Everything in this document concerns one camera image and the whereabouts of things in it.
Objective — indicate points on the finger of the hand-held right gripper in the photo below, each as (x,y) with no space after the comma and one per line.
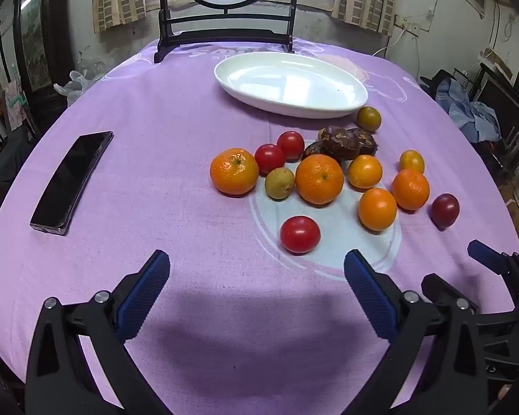
(484,255)
(441,287)

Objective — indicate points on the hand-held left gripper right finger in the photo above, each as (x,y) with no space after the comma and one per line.
(370,294)

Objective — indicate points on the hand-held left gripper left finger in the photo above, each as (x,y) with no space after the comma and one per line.
(145,294)

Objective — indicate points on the dark red plum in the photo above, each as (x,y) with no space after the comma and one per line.
(444,211)

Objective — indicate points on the smooth orange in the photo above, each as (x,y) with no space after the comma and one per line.
(377,209)
(364,171)

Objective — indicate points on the red tomato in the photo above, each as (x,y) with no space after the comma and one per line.
(290,145)
(299,234)
(269,158)

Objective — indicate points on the small yellow-orange citrus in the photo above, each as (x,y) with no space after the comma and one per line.
(411,161)

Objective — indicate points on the large bumpy orange mandarin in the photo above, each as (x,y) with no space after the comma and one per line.
(319,179)

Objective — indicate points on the white oval plate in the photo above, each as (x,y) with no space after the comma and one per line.
(285,82)

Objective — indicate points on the person's right hand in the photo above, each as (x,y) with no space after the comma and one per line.
(504,391)

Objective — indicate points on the purple tablecloth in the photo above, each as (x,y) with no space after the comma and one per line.
(177,181)

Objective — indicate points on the black smartphone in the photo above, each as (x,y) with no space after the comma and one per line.
(69,181)

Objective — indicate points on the blue cloth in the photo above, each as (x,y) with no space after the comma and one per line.
(475,116)

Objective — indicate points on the small green round fruit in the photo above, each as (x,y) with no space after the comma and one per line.
(279,183)

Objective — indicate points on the black monitor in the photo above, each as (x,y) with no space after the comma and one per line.
(501,103)

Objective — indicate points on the large dark brown fruit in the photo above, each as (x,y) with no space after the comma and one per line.
(339,141)

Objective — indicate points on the greenish yellow citrus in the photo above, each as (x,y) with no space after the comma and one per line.
(368,118)

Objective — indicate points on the white plastic bag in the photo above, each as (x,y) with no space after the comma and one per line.
(75,84)

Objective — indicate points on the paper drawing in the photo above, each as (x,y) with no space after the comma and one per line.
(14,103)

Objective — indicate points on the black framed painted table screen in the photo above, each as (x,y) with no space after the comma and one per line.
(163,21)

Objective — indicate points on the dark wooden cabinet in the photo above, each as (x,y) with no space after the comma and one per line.
(52,30)

